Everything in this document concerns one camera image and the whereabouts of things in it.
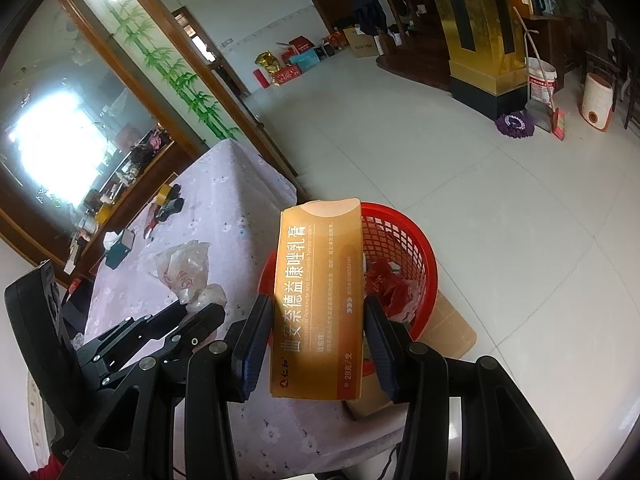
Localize yellow tape roll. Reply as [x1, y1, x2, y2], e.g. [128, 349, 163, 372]
[154, 183, 172, 207]

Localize gold pillar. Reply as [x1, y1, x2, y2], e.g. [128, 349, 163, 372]
[435, 0, 528, 120]

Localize lilac floral tablecloth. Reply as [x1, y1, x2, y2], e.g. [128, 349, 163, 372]
[84, 140, 407, 479]

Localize cardboard covered stool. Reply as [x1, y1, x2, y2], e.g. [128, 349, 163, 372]
[346, 292, 477, 420]

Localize red sleeve forearm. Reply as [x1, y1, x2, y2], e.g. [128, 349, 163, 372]
[29, 454, 64, 480]

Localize red packet far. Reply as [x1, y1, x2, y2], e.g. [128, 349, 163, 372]
[143, 204, 157, 240]

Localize red snack bag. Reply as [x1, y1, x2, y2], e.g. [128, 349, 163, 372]
[364, 258, 418, 323]

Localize black wallet pouch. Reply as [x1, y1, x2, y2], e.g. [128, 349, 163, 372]
[156, 184, 184, 222]

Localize cardboard box far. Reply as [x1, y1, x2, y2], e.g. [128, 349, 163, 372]
[343, 27, 380, 58]

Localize orange medicine box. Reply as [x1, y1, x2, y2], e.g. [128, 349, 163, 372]
[270, 198, 364, 401]

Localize clear plastic bag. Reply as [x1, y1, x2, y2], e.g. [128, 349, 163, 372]
[145, 240, 228, 315]

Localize red mesh waste basket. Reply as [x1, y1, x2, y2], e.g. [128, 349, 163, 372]
[257, 201, 440, 378]

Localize purple mop head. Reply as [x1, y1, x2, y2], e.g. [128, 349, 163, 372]
[495, 110, 535, 139]

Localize teal tissue box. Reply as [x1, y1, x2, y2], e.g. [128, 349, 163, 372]
[103, 229, 136, 270]

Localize white paint bucket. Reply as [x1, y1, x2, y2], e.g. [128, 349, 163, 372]
[527, 58, 558, 105]

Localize wooden sideboard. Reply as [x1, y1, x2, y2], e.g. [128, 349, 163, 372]
[54, 142, 198, 286]

